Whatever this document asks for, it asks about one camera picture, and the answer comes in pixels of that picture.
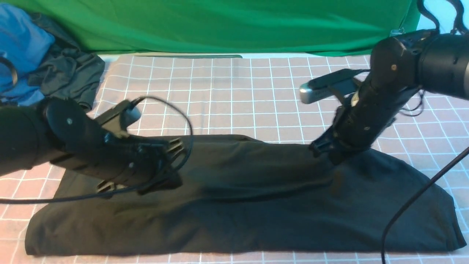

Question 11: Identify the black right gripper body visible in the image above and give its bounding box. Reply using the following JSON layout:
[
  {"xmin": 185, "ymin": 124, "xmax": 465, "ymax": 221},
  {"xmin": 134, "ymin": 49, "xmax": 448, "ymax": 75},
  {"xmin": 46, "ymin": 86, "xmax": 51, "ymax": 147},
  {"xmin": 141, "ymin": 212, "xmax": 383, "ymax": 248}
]
[{"xmin": 310, "ymin": 82, "xmax": 419, "ymax": 164}]

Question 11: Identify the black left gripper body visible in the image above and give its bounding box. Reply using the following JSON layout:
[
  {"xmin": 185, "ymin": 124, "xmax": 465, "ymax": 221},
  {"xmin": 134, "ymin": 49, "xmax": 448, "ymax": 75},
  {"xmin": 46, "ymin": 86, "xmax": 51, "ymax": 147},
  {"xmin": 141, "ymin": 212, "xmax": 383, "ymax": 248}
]
[{"xmin": 52, "ymin": 134, "xmax": 176, "ymax": 182}]

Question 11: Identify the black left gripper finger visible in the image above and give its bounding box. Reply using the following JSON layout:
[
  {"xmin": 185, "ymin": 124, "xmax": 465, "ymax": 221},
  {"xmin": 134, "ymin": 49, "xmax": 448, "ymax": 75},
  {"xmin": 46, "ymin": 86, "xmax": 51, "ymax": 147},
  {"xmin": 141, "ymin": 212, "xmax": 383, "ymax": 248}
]
[
  {"xmin": 96, "ymin": 176, "xmax": 183, "ymax": 194},
  {"xmin": 163, "ymin": 137, "xmax": 184, "ymax": 164}
]

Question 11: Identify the dark gray long-sleeve shirt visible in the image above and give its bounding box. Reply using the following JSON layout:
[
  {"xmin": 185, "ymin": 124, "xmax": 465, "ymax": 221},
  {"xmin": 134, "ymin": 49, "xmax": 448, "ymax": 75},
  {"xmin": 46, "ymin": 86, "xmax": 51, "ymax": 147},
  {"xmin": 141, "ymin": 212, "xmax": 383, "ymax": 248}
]
[{"xmin": 24, "ymin": 134, "xmax": 467, "ymax": 256}]

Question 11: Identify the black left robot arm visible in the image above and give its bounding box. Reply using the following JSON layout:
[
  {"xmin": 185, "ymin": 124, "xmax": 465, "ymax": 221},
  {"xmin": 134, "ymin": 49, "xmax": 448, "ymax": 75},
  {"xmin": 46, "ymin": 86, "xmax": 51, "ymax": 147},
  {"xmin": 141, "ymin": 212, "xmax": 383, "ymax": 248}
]
[{"xmin": 0, "ymin": 98, "xmax": 184, "ymax": 194}]

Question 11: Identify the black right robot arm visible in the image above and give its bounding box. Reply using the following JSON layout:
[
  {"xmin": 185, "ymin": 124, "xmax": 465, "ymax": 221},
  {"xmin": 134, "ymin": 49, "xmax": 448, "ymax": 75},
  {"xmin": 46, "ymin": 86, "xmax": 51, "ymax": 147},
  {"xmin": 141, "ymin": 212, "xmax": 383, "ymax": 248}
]
[{"xmin": 305, "ymin": 30, "xmax": 469, "ymax": 164}]

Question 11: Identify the metal binder clip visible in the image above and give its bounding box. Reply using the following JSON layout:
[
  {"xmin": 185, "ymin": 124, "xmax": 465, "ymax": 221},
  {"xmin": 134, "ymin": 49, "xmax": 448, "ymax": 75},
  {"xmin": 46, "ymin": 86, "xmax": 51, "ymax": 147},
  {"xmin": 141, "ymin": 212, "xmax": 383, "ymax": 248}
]
[{"xmin": 389, "ymin": 28, "xmax": 405, "ymax": 37}]

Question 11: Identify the green backdrop cloth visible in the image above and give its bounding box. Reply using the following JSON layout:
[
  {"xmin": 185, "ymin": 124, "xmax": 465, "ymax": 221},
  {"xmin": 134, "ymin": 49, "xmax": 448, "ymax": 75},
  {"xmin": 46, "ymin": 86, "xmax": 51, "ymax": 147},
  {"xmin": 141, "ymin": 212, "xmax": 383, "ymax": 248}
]
[{"xmin": 7, "ymin": 0, "xmax": 420, "ymax": 56}]

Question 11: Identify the pink checkered tablecloth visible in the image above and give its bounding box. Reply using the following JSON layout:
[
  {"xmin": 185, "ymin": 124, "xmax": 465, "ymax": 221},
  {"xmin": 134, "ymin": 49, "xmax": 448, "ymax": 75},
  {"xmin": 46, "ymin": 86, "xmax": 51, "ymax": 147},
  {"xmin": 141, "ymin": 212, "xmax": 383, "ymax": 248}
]
[{"xmin": 0, "ymin": 55, "xmax": 468, "ymax": 264}]

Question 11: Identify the dark gray crumpled garment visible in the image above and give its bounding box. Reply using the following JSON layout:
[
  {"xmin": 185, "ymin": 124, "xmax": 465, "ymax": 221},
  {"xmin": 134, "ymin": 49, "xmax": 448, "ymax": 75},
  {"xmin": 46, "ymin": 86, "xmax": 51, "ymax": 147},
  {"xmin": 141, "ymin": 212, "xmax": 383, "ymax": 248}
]
[{"xmin": 27, "ymin": 13, "xmax": 105, "ymax": 112}]

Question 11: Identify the blue crumpled garment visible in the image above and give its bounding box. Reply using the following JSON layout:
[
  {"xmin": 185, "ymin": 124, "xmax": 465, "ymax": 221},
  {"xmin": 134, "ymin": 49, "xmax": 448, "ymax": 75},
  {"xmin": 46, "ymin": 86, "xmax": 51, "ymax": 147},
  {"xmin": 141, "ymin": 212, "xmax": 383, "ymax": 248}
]
[{"xmin": 0, "ymin": 3, "xmax": 55, "ymax": 106}]

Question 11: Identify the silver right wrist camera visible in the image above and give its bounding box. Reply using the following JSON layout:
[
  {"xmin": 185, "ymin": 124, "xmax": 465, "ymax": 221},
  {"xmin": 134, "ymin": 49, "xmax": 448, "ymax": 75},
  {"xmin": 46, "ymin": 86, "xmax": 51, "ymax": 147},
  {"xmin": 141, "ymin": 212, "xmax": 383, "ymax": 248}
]
[{"xmin": 299, "ymin": 69, "xmax": 370, "ymax": 104}]

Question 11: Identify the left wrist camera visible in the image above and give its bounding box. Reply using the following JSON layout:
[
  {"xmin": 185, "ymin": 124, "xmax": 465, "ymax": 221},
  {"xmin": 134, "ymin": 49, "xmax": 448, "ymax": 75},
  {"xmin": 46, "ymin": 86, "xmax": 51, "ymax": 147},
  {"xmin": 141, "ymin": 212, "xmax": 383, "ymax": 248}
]
[{"xmin": 95, "ymin": 100, "xmax": 142, "ymax": 134}]

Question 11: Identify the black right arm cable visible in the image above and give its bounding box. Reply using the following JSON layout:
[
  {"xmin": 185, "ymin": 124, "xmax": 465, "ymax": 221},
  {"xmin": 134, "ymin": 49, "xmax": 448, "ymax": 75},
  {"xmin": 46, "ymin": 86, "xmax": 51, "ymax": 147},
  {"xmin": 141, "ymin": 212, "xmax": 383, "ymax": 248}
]
[{"xmin": 381, "ymin": 0, "xmax": 469, "ymax": 264}]

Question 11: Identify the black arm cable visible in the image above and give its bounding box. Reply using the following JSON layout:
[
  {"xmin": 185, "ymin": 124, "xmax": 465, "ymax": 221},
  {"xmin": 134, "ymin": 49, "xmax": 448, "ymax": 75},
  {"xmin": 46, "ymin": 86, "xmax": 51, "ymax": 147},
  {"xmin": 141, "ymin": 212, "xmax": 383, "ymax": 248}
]
[
  {"xmin": 381, "ymin": 0, "xmax": 469, "ymax": 264},
  {"xmin": 0, "ymin": 55, "xmax": 195, "ymax": 204}
]

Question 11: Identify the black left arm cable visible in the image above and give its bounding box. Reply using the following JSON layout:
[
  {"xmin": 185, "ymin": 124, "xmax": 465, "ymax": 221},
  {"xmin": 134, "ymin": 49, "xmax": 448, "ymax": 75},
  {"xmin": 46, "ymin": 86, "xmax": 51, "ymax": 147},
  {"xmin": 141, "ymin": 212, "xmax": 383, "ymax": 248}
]
[{"xmin": 0, "ymin": 55, "xmax": 195, "ymax": 204}]

